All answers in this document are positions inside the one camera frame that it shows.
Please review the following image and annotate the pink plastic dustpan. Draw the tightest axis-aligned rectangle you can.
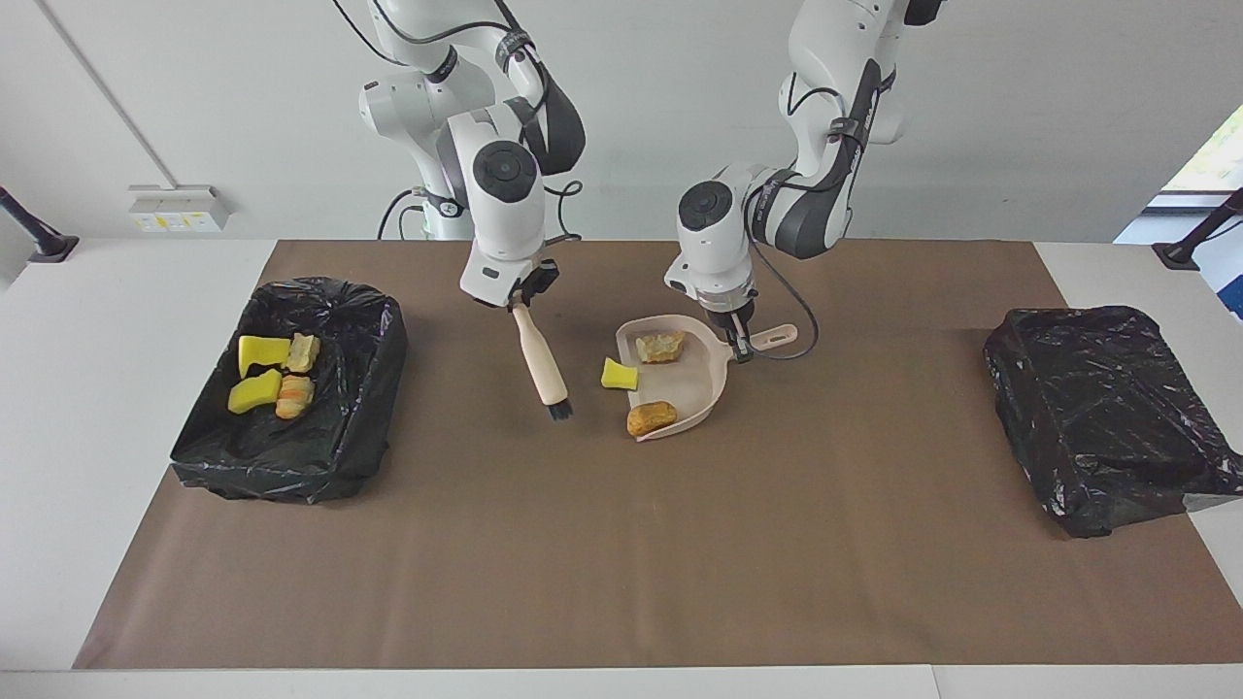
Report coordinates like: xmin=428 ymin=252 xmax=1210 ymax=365
xmin=616 ymin=313 xmax=799 ymax=444

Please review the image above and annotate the orange-brown bread roll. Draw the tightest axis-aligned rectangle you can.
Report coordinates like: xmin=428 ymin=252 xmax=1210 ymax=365
xmin=626 ymin=400 xmax=679 ymax=438

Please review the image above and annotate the notched yellow sponge scrap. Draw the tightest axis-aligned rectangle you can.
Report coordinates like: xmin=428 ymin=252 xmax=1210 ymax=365
xmin=238 ymin=335 xmax=292 ymax=380

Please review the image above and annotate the black bag lined bin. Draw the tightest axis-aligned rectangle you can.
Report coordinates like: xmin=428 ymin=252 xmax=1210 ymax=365
xmin=983 ymin=306 xmax=1243 ymax=540
xmin=170 ymin=278 xmax=409 ymax=505

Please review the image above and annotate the brown paper table mat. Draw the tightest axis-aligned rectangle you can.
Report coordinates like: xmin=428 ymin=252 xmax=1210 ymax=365
xmin=73 ymin=240 xmax=1243 ymax=671

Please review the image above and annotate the bright window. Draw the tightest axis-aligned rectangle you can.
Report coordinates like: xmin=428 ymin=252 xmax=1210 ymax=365
xmin=1160 ymin=102 xmax=1243 ymax=195

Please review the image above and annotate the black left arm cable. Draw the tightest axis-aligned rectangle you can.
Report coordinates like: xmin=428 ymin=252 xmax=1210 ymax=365
xmin=743 ymin=58 xmax=899 ymax=362

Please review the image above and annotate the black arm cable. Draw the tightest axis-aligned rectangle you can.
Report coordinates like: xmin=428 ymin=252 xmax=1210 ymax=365
xmin=743 ymin=58 xmax=899 ymax=362
xmin=330 ymin=0 xmax=586 ymax=246

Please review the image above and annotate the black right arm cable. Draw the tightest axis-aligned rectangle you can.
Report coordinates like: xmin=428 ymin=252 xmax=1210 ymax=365
xmin=330 ymin=0 xmax=586 ymax=246

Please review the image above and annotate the white wall socket box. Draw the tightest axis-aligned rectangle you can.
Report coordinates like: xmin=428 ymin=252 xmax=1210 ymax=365
xmin=128 ymin=184 xmax=231 ymax=234

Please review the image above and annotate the black camera stand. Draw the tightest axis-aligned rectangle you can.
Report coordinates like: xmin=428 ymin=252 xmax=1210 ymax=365
xmin=0 ymin=184 xmax=81 ymax=264
xmin=1153 ymin=187 xmax=1243 ymax=271

